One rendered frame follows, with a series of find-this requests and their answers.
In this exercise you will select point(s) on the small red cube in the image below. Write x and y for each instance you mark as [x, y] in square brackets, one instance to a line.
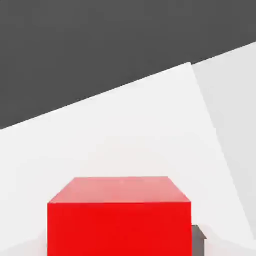
[120, 228]

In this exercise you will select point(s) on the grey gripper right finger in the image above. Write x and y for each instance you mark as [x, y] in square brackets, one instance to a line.
[198, 244]

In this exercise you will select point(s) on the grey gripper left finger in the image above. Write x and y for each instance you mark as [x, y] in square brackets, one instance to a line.
[37, 250]

